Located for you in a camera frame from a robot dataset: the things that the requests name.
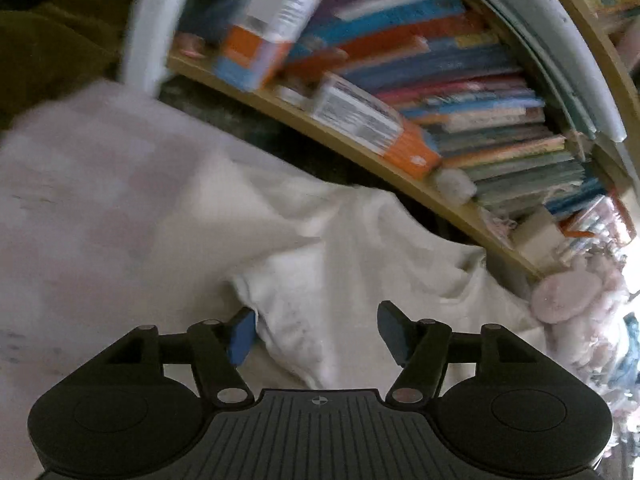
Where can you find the white pink plush bunny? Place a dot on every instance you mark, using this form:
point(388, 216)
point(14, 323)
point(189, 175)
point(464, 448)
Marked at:
point(575, 300)

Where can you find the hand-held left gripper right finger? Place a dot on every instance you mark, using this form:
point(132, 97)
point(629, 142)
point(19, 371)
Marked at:
point(392, 331)

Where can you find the beige pen holder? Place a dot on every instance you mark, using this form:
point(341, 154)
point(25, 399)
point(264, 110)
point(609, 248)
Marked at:
point(537, 235)

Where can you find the flat orange white box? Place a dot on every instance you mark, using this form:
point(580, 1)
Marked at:
point(370, 125)

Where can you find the row of colourful books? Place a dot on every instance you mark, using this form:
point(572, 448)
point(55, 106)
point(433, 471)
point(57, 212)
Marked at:
point(450, 110)

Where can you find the tall orange white box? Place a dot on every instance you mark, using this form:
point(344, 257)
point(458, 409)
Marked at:
point(270, 25)

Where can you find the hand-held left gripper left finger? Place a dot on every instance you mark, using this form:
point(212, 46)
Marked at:
point(242, 336)

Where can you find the small white case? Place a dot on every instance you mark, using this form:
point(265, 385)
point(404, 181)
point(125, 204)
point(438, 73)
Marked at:
point(455, 185)

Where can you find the white wooden bookshelf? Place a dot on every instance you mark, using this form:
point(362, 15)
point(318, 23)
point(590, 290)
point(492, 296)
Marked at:
point(145, 35)

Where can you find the white t-shirt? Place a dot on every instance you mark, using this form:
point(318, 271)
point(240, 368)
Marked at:
point(375, 250)

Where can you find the brown cloth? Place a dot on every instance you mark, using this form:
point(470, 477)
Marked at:
point(45, 55)

